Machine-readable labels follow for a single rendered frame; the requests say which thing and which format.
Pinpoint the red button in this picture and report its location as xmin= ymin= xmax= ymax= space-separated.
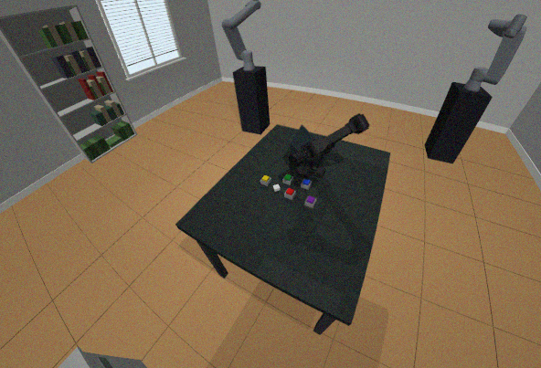
xmin=284 ymin=188 xmax=296 ymax=200

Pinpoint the green button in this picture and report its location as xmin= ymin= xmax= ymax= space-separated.
xmin=282 ymin=174 xmax=293 ymax=185

